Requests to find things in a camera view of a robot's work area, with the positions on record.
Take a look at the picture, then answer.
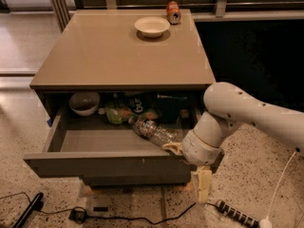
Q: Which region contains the white plug with cable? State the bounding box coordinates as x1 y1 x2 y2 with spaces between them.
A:
259 151 298 228

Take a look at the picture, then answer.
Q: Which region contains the black stand foot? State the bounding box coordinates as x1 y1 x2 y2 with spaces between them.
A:
12 192 44 228

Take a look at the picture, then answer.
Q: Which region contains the green snack bag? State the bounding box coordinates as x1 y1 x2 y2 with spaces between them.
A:
103 103 160 124

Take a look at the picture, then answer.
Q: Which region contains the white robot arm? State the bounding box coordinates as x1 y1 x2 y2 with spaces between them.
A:
162 83 304 203

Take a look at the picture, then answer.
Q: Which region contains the grey drawer cabinet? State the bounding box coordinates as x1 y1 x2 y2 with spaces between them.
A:
28 9 217 195

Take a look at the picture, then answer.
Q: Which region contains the orange soda can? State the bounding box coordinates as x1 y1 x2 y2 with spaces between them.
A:
166 1 181 25

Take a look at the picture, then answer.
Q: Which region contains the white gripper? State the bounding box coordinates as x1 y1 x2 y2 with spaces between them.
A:
161 130 220 203

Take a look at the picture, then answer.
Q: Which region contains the dark chip bag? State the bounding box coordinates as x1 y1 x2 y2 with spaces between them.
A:
123 93 158 115

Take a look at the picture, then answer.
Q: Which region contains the white paper bowl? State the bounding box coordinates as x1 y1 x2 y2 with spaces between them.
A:
135 17 170 38

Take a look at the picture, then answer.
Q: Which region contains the black power strip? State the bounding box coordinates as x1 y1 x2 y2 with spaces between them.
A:
216 199 259 228

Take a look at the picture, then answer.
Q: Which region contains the white bowl in drawer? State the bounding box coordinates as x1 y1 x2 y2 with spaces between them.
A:
68 92 100 116

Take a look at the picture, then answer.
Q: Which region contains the small black floor tag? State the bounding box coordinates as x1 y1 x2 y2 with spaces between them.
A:
93 206 108 212

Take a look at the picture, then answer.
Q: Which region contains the grey top drawer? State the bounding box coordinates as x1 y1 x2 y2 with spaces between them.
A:
23 104 224 186

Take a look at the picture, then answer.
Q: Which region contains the clear plastic water bottle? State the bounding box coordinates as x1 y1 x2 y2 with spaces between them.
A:
128 116 178 146

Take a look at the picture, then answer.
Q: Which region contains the black power adapter cable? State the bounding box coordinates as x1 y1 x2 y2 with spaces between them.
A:
0 191 219 225

